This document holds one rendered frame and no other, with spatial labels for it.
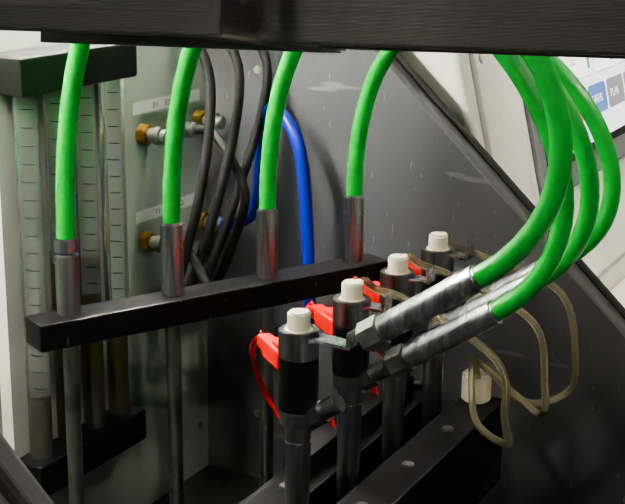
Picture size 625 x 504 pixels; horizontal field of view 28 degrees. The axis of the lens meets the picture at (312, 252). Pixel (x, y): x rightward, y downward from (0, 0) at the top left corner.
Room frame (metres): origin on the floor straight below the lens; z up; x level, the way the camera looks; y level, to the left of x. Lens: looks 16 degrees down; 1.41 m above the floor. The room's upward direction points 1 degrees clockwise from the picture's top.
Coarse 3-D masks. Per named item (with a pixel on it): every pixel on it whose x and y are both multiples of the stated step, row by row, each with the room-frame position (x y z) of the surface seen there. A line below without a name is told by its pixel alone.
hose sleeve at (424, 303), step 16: (464, 272) 0.75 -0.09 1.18; (432, 288) 0.76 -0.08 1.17; (448, 288) 0.75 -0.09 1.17; (464, 288) 0.74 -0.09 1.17; (480, 288) 0.74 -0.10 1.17; (400, 304) 0.77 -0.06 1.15; (416, 304) 0.76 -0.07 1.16; (432, 304) 0.75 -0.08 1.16; (448, 304) 0.75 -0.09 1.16; (384, 320) 0.77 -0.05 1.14; (400, 320) 0.76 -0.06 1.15; (416, 320) 0.76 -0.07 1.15; (384, 336) 0.77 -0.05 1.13
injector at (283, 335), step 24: (288, 336) 0.80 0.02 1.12; (312, 336) 0.80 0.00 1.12; (288, 360) 0.80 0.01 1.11; (312, 360) 0.80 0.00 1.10; (288, 384) 0.80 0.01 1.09; (312, 384) 0.80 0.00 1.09; (288, 408) 0.80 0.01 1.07; (312, 408) 0.80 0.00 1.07; (336, 408) 0.79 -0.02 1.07; (288, 432) 0.80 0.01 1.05; (288, 456) 0.80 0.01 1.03; (288, 480) 0.80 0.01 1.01
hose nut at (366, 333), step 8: (368, 320) 0.78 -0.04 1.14; (360, 328) 0.78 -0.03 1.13; (368, 328) 0.77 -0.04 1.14; (360, 336) 0.78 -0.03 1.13; (368, 336) 0.77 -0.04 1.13; (376, 336) 0.77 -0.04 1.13; (360, 344) 0.78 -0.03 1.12; (368, 344) 0.77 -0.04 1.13; (376, 344) 0.77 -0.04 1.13; (384, 344) 0.78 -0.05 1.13
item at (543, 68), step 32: (544, 64) 0.73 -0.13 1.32; (64, 96) 0.89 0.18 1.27; (544, 96) 0.72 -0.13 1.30; (64, 128) 0.89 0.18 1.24; (64, 160) 0.90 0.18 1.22; (64, 192) 0.90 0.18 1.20; (544, 192) 0.72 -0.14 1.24; (64, 224) 0.90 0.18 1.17; (544, 224) 0.72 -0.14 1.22; (512, 256) 0.73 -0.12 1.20
